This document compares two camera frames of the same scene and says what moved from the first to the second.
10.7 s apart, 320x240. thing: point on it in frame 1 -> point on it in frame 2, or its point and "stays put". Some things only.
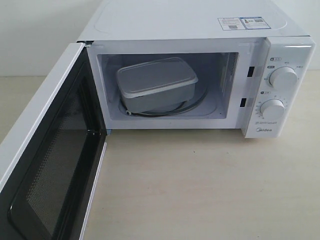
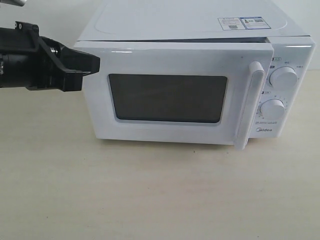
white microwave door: (48, 194) -> (182, 92)
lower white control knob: (273, 109) stays put
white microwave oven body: (255, 61) stays put
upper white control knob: (283, 77) stays put
